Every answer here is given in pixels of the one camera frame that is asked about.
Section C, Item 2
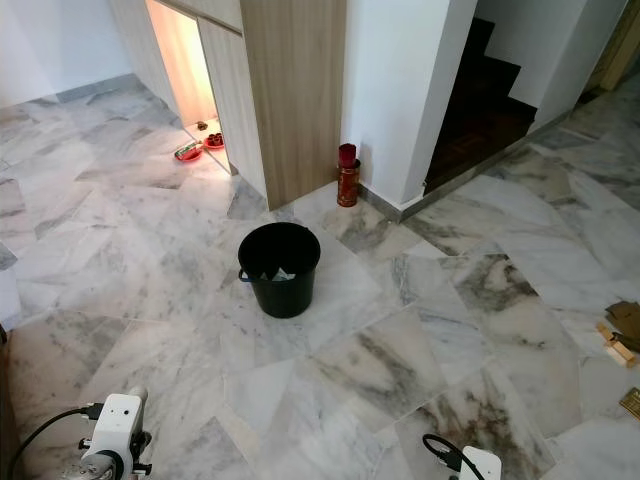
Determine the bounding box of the red oval dish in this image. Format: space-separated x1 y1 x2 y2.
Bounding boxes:
175 141 204 163

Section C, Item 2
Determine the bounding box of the white paper scrap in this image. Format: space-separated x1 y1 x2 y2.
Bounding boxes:
265 265 297 285

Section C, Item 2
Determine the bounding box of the black plastic bucket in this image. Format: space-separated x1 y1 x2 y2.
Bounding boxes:
238 222 323 320

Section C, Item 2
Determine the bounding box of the light wooden cabinet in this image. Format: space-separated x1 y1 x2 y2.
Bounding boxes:
105 0 348 211

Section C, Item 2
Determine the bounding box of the red cylindrical canister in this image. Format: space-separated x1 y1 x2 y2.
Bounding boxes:
337 143 362 208

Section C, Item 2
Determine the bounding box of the dark wooden staircase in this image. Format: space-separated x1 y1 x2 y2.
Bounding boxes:
423 17 537 193

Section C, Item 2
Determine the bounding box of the small light wooden piece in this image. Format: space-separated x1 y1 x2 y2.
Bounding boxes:
594 321 640 369

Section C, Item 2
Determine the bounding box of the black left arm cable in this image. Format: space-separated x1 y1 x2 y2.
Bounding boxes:
8 403 107 480

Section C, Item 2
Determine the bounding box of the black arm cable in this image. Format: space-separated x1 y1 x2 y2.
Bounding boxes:
422 434 467 480
8 403 107 480

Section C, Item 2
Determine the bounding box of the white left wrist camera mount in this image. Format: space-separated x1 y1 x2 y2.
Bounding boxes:
82 392 151 471

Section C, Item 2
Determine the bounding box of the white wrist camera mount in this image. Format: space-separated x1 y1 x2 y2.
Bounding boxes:
460 446 502 480
82 392 151 471

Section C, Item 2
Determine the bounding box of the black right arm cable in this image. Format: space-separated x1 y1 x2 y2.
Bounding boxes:
422 434 467 480

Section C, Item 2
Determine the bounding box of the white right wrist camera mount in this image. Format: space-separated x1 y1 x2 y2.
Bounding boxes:
460 446 502 480

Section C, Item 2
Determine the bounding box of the wooden door frame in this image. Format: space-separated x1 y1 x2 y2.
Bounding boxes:
585 0 640 93

